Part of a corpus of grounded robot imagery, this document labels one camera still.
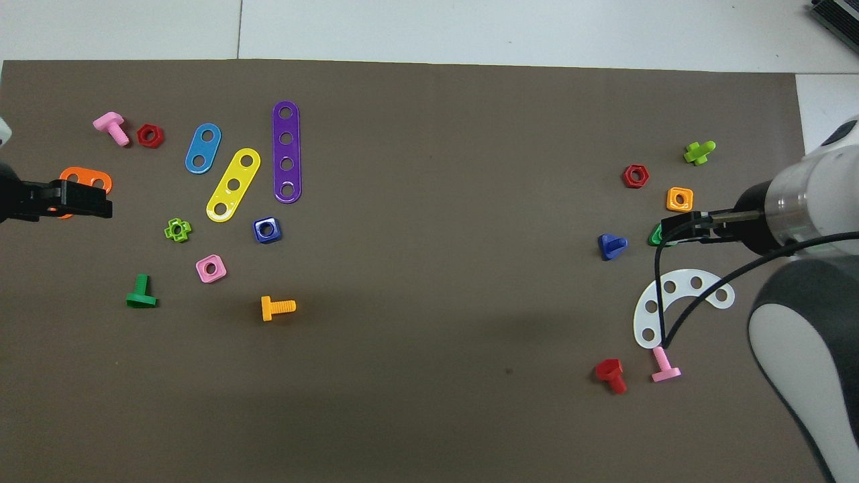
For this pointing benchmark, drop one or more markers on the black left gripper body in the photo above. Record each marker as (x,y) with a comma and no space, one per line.
(8,200)

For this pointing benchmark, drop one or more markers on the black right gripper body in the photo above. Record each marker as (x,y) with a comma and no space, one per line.
(757,218)

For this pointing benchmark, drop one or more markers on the blue triangular-head plastic screw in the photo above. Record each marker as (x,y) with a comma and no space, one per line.
(611,246)

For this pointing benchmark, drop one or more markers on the blue square plastic nut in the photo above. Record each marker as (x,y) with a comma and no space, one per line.
(267,230)

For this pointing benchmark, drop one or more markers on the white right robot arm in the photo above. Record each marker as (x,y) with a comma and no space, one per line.
(805,369)

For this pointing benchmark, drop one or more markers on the orange square plastic nut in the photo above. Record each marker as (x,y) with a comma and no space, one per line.
(680,199)

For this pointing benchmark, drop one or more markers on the green triangular plastic nut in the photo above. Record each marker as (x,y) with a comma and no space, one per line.
(655,237)

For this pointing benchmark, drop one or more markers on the lime cross-head plastic screw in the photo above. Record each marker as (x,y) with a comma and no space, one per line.
(698,153)

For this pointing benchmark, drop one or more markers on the red hexagonal plastic nut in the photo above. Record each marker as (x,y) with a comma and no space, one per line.
(150,136)
(635,176)

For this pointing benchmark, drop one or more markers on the pink plastic screw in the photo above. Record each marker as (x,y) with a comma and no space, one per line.
(664,369)
(111,125)

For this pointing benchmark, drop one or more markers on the green cross-shaped plastic nut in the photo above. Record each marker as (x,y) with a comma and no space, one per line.
(178,230)

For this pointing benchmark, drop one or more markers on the dark green plastic screw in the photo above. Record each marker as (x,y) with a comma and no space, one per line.
(141,293)

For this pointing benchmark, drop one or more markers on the pink square plastic nut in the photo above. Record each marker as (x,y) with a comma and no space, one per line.
(211,269)

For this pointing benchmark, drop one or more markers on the red plastic screw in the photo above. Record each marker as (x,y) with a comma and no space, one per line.
(612,374)

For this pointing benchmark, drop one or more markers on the orange plastic screw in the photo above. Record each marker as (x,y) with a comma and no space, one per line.
(276,308)

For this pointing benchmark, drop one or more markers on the orange angled plastic plate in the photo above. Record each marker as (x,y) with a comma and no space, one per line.
(88,177)

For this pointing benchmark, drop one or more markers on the white curved perforated plate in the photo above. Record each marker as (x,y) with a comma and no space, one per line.
(645,310)

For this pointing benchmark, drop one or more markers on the blue two-hole plastic strip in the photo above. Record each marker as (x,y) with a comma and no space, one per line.
(203,149)

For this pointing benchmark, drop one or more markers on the yellow three-hole plastic strip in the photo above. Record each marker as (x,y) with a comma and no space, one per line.
(233,184)

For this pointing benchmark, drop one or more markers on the purple four-hole plastic strip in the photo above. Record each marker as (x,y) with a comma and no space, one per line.
(286,151)

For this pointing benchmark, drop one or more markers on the grey ribbed electronic device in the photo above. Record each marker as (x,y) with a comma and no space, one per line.
(839,17)

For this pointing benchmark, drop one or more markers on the brown table mat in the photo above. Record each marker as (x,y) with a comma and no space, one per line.
(436,134)

